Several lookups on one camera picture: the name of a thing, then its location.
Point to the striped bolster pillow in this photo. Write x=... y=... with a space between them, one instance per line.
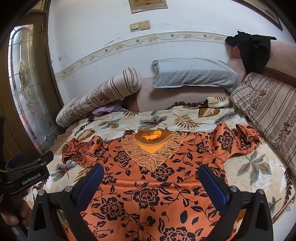
x=123 y=84

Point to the dark framed wall picture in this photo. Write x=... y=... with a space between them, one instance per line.
x=264 y=10

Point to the leaf pattern blanket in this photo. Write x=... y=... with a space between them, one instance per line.
x=263 y=168

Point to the grey pillow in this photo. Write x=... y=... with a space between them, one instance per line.
x=196 y=72

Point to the beige wall switch plate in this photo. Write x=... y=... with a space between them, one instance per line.
x=140 y=26

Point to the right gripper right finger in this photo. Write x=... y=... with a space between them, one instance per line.
x=256 y=223

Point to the black garment on headboard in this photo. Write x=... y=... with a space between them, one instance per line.
x=254 y=50

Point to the pink bed sheet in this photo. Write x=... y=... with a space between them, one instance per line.
x=150 y=99

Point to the orange floral blouse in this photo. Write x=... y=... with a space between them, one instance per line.
x=150 y=189

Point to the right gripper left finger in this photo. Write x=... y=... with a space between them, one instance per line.
x=45 y=223

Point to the purple cloth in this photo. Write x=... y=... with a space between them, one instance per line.
x=106 y=109

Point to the stained glass wooden door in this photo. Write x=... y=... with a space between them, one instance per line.
x=30 y=99

